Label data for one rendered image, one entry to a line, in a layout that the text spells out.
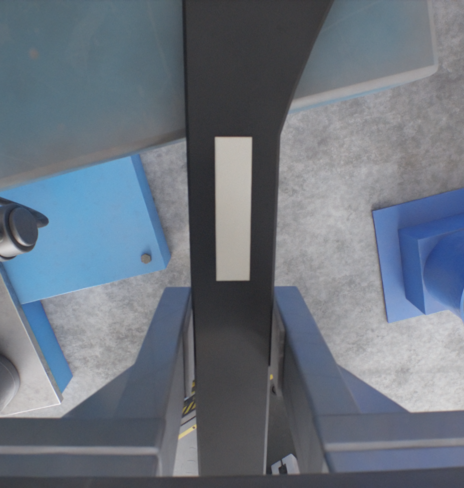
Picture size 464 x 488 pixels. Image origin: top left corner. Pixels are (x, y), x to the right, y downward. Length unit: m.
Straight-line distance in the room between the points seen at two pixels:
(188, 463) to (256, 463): 1.12
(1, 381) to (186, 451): 0.63
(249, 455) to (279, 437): 1.06
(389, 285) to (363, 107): 0.62
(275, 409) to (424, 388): 0.76
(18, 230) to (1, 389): 0.70
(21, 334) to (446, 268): 1.34
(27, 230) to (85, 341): 0.74
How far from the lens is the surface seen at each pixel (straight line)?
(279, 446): 1.26
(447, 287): 1.18
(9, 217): 0.81
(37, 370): 1.42
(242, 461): 0.18
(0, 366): 1.41
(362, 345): 1.50
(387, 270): 1.39
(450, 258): 1.19
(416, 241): 1.25
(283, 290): 0.15
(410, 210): 1.36
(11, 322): 1.37
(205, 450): 0.18
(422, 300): 1.33
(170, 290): 0.15
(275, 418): 1.18
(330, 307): 1.38
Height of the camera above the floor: 1.19
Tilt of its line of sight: 74 degrees down
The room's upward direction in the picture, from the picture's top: 175 degrees clockwise
